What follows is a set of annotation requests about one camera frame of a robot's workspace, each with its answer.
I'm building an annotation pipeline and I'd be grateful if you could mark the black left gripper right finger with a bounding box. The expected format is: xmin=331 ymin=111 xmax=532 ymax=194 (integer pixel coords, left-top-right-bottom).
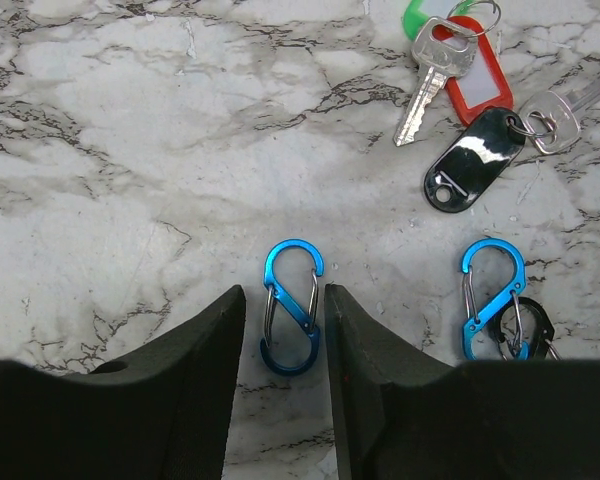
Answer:
xmin=324 ymin=284 xmax=600 ymax=479

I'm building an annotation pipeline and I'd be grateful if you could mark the black S carabiner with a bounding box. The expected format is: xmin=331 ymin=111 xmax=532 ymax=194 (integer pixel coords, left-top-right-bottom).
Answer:
xmin=488 ymin=295 xmax=561 ymax=360

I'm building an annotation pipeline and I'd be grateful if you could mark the light blue S carabiner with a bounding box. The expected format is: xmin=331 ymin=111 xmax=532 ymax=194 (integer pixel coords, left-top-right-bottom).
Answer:
xmin=460 ymin=238 xmax=531 ymax=362

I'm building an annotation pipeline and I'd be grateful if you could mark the green key tag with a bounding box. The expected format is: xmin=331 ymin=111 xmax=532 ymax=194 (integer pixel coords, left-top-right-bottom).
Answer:
xmin=402 ymin=0 xmax=482 ymax=40

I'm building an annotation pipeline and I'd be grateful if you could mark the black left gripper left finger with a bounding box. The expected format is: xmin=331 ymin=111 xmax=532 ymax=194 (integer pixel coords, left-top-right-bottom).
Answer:
xmin=0 ymin=286 xmax=246 ymax=479

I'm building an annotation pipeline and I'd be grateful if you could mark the small red key tag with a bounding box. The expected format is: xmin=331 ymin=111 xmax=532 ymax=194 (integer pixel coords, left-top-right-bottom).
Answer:
xmin=445 ymin=15 xmax=514 ymax=126

